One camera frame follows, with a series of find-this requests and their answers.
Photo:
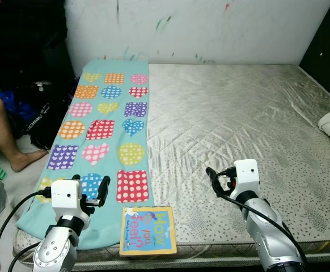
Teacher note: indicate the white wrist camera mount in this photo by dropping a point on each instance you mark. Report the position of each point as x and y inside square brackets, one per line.
[246, 173]
[67, 195]

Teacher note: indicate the yellow blue children's book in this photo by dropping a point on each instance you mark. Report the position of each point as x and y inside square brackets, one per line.
[148, 232]

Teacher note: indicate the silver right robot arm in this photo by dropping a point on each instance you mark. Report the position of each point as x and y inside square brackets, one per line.
[267, 232]

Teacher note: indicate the black bed frame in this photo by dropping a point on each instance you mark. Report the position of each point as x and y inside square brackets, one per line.
[210, 268]

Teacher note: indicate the blue bag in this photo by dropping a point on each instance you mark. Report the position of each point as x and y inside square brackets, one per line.
[3, 102]

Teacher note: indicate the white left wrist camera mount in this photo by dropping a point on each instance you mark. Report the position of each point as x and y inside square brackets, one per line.
[67, 195]

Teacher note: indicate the seated person in black shorts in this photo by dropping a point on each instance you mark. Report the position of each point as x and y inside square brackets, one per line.
[6, 136]

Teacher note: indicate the black bag with white lettering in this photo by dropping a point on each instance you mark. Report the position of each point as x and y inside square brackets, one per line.
[46, 119]

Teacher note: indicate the white quilted mattress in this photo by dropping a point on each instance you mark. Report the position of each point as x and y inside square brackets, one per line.
[238, 124]

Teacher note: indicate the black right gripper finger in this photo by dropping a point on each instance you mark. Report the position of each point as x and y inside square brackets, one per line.
[211, 178]

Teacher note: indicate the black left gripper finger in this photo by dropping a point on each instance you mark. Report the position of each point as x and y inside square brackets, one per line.
[77, 178]
[103, 188]

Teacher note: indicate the black tufted headboard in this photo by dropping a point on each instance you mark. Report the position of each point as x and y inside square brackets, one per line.
[326, 51]

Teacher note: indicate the teal blanket with colourful shapes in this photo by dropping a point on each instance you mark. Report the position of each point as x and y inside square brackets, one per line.
[111, 141]

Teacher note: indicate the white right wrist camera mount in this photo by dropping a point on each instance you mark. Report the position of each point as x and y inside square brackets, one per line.
[246, 173]

